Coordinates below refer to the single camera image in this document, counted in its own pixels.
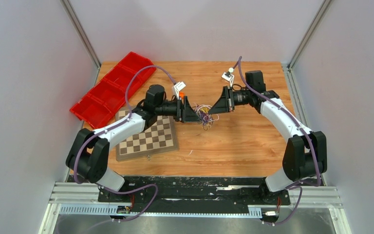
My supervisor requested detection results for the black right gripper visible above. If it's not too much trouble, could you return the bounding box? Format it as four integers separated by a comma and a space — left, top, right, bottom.
208, 86, 252, 115

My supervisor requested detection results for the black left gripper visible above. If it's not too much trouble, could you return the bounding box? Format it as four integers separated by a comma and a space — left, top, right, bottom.
155, 96, 202, 123

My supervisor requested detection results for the multicolour wire bundle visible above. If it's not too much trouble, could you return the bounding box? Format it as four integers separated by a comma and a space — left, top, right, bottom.
194, 104, 221, 131

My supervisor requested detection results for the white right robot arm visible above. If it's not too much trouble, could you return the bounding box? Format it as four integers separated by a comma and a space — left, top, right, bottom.
209, 68, 328, 204

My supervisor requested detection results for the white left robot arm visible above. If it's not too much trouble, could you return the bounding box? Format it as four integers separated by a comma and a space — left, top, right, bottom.
66, 84, 201, 202

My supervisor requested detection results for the wooden chessboard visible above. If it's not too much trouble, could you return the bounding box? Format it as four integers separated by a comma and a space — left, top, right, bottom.
116, 116, 179, 161

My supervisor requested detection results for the red plastic bin tray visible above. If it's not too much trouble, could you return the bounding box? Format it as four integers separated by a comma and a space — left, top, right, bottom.
70, 52, 153, 129

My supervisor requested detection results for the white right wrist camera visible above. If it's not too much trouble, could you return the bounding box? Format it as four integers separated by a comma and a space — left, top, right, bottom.
221, 67, 235, 87

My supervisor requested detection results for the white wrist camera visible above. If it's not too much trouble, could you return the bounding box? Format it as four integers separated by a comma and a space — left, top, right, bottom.
171, 81, 186, 98
221, 67, 235, 87

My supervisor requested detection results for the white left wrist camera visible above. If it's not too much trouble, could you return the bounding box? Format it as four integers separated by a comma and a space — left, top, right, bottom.
171, 81, 186, 98

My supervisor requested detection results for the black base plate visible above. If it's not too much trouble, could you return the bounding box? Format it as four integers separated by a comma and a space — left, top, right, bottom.
67, 175, 325, 215

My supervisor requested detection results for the aluminium frame rail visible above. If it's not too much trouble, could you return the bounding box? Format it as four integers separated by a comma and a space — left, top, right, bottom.
39, 176, 351, 234

